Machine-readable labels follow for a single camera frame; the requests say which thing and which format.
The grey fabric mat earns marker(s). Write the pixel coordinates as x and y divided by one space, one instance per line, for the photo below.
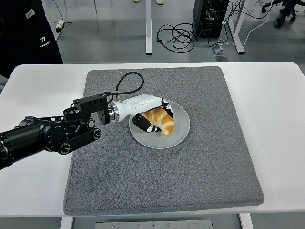
155 179

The black office chair base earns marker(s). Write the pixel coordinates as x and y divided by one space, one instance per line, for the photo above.
282 17

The white desk leg with foot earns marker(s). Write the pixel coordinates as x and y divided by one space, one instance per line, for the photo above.
148 35
238 43

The croissant bread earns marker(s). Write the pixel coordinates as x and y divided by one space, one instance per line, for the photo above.
164 121

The person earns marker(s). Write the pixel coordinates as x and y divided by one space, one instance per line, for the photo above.
23 35

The black computer tower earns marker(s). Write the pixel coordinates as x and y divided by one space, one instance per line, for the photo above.
209 14

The metal floor socket box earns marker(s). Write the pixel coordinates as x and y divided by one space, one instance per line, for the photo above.
219 52

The white table leg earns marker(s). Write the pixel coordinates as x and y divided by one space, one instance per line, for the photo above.
246 221
66 223

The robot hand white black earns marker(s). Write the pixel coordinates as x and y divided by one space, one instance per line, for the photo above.
140 103

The pale grey round plate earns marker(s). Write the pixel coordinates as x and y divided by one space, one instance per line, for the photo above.
166 142

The white power strip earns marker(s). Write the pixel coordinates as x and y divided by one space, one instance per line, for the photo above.
60 25

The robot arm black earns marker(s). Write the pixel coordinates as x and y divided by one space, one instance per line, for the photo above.
23 138

